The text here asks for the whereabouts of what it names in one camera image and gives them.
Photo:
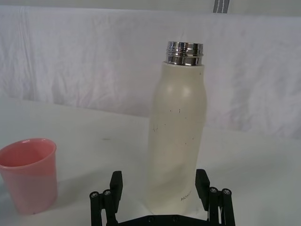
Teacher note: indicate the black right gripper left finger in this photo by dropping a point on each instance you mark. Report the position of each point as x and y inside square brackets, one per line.
[115, 188]

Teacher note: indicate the grey striped post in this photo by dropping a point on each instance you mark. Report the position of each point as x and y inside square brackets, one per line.
[221, 6]

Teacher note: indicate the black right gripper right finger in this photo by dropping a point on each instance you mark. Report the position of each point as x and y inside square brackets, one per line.
[202, 183]

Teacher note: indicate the pink plastic cup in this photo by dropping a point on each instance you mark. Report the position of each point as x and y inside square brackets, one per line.
[28, 174]

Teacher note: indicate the white table cloth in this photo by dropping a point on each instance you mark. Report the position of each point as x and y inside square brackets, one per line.
[94, 153]

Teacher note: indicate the cream vacuum bottle steel neck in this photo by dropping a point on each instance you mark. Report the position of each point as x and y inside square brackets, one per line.
[175, 131]

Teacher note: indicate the white curtain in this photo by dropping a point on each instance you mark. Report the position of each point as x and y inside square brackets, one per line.
[94, 58]

